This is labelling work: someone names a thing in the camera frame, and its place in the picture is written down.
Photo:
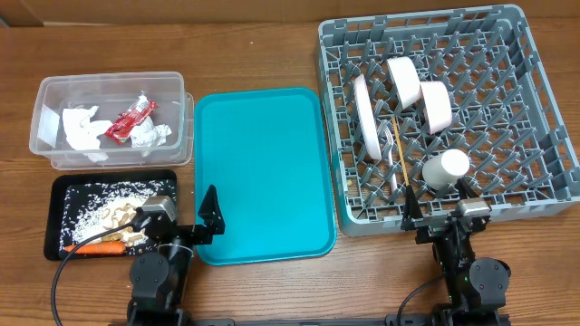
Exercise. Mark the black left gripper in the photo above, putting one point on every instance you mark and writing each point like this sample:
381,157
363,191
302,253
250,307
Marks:
213,220

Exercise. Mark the wooden chopstick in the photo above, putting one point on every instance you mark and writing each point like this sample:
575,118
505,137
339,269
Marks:
400,151

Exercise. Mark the teal plastic tray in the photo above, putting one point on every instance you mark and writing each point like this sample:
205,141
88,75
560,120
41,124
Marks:
265,153

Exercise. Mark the clear plastic bin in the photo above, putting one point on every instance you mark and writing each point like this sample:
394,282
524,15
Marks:
113,93

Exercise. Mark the small pink plate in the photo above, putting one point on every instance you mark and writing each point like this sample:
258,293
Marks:
437,109

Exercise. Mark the black tray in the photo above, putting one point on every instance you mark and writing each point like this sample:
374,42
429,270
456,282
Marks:
55,214

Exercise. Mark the red snack wrapper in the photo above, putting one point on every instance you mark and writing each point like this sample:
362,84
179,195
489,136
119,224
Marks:
138,111

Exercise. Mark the grey dishwasher rack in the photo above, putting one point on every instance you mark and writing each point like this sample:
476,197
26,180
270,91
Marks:
504,115

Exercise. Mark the large pink plate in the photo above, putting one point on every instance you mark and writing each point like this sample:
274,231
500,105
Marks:
366,118

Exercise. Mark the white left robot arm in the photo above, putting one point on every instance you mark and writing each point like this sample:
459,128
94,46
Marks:
159,278

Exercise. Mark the white plastic fork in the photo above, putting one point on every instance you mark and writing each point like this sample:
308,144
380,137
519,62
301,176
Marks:
385,131

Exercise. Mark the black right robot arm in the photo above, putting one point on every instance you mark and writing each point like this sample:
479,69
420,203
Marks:
477,286

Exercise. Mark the white cup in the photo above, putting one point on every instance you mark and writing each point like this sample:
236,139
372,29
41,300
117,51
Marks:
446,168

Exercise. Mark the orange carrot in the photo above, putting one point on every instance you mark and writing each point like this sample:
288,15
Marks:
103,248

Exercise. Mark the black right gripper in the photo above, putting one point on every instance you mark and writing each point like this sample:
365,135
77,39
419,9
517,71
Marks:
434,226

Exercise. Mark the white bowl with peanuts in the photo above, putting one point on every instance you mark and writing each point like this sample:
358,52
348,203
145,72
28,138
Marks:
406,80

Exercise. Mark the spilled rice and peanuts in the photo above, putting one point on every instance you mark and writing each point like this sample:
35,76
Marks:
92,208

